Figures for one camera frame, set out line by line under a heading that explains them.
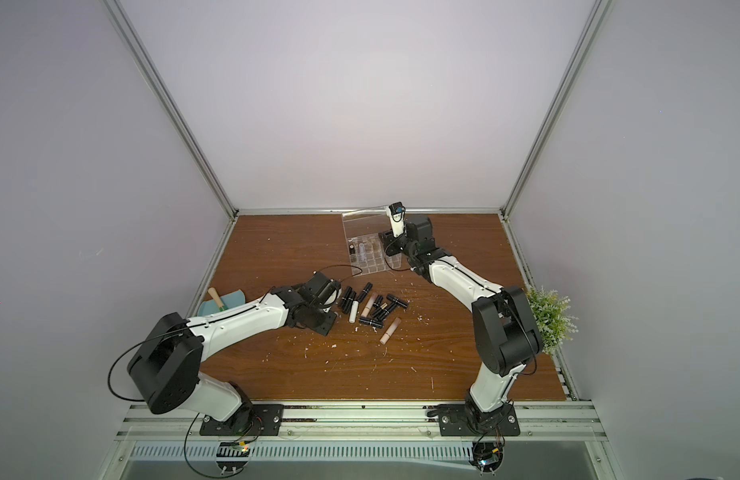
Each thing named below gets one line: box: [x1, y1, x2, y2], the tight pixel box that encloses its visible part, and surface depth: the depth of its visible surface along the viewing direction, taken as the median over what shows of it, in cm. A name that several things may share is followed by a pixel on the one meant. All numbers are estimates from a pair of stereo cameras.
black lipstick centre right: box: [372, 302, 397, 320], surface depth 94 cm
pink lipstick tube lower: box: [380, 317, 401, 345], surface depth 89 cm
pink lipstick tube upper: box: [361, 293, 378, 318], surface depth 94 cm
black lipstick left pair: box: [342, 286, 355, 314], surface depth 94 cm
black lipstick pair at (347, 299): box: [342, 286, 357, 314], surface depth 94 cm
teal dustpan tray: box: [197, 289, 246, 317], surface depth 97 cm
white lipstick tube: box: [349, 300, 359, 323], surface depth 94 cm
